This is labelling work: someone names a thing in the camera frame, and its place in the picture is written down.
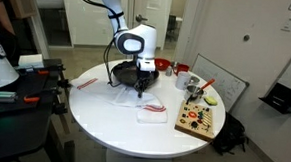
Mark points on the red bowl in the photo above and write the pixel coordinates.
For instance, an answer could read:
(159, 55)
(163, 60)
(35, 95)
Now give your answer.
(163, 64)

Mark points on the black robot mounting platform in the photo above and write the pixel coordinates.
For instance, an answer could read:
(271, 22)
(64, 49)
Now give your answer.
(12, 130)

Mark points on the round grey wall knob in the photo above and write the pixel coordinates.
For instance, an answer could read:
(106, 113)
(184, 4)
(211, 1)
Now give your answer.
(246, 38)

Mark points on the small steel cup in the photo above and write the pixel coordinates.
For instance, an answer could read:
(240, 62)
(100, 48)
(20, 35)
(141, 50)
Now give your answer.
(194, 80)

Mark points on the seated person blue jeans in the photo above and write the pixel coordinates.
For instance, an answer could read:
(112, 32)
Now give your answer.
(2, 33)

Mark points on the small steel saucepan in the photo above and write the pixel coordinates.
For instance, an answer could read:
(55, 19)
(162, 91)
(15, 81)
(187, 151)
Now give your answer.
(194, 93)

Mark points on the black frying pan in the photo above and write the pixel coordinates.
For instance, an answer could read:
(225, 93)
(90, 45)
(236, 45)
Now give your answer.
(125, 75)

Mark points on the yellow green sponge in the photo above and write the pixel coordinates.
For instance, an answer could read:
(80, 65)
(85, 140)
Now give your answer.
(211, 100)

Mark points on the red mug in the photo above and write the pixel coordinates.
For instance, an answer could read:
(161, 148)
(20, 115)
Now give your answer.
(182, 69)

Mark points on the white door with window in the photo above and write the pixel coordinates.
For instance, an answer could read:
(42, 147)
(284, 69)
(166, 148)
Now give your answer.
(165, 25)

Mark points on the aluminium rail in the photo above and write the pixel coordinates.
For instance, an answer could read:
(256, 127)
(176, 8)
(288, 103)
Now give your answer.
(1, 96)

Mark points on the black clamp orange tip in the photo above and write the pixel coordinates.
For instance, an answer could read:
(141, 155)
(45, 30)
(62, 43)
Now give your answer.
(43, 72)
(31, 99)

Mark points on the white door notice paper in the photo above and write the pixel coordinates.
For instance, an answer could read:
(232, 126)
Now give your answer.
(153, 0)

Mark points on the black wall tray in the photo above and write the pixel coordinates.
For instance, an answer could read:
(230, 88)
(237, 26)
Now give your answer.
(281, 98)

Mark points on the white wall switch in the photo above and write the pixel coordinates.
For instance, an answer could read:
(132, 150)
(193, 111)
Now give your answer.
(288, 23)

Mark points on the leaning framed whiteboard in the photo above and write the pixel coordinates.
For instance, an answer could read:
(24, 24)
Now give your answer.
(219, 81)

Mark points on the black backpack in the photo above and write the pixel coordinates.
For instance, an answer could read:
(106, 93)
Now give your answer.
(229, 135)

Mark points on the small grey shaker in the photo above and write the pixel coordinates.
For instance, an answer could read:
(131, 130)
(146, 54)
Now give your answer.
(168, 72)

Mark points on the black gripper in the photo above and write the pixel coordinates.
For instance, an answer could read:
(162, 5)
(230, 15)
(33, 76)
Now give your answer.
(143, 78)

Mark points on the white towel red stripes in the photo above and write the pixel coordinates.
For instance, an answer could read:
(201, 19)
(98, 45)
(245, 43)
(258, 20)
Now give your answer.
(128, 98)

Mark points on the white mug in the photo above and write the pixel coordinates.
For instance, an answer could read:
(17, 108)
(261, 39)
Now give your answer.
(182, 81)

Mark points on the wooden board colourful pieces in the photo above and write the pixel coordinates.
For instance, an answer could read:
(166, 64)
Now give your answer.
(195, 122)

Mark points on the white box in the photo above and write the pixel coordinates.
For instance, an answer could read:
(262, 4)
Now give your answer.
(31, 61)

